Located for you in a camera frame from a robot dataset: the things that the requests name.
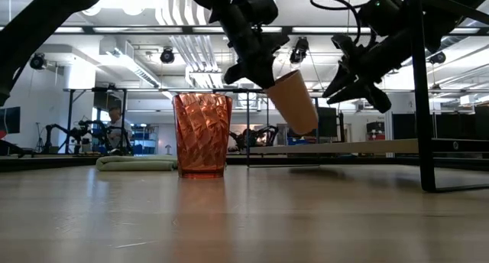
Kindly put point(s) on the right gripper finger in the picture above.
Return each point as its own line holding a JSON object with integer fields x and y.
{"x": 372, "y": 95}
{"x": 340, "y": 83}

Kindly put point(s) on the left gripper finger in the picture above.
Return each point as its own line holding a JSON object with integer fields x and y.
{"x": 236, "y": 73}
{"x": 263, "y": 77}

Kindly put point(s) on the tan paper cup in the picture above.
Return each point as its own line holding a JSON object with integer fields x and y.
{"x": 294, "y": 102}

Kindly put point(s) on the orange faceted plastic tumbler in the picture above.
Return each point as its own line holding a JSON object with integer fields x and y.
{"x": 202, "y": 137}

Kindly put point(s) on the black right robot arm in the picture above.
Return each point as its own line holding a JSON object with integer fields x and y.
{"x": 397, "y": 45}

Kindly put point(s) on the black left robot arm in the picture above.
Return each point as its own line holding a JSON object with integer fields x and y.
{"x": 38, "y": 22}

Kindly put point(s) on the background black robot arm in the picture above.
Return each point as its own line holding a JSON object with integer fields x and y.
{"x": 57, "y": 131}
{"x": 263, "y": 135}
{"x": 97, "y": 129}

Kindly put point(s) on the blue storage bins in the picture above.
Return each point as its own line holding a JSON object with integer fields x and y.
{"x": 145, "y": 138}

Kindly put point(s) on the person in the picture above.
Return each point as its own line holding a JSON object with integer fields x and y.
{"x": 116, "y": 127}

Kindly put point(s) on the folded green cloth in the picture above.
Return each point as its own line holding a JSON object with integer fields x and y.
{"x": 133, "y": 163}

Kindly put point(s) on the red flat object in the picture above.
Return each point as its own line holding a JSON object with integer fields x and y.
{"x": 2, "y": 134}

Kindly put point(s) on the black background rig frame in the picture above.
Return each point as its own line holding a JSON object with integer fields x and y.
{"x": 267, "y": 114}
{"x": 70, "y": 117}

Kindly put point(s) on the black ceiling camera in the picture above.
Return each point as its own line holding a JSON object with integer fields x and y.
{"x": 167, "y": 56}
{"x": 437, "y": 57}
{"x": 300, "y": 50}
{"x": 37, "y": 61}

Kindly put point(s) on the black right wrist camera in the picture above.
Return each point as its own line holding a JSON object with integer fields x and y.
{"x": 382, "y": 10}

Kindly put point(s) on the black frame wooden shelf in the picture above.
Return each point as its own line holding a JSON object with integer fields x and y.
{"x": 428, "y": 140}

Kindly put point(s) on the black overhead frame bar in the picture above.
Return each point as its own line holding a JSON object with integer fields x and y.
{"x": 153, "y": 30}

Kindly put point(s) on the dark wall monitor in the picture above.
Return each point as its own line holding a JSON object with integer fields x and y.
{"x": 9, "y": 119}

